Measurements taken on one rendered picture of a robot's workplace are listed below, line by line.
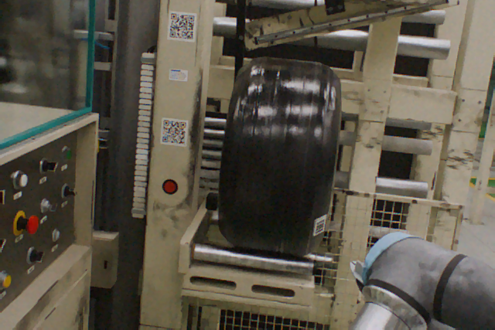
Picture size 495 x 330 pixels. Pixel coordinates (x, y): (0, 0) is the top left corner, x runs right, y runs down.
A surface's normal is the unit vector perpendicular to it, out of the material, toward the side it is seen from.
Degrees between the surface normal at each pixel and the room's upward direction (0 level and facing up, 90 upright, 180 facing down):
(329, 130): 68
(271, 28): 90
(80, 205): 90
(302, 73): 23
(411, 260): 44
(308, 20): 90
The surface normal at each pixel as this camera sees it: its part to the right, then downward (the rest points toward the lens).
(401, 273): -0.33, -0.65
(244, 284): -0.11, 0.21
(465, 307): -0.38, 0.11
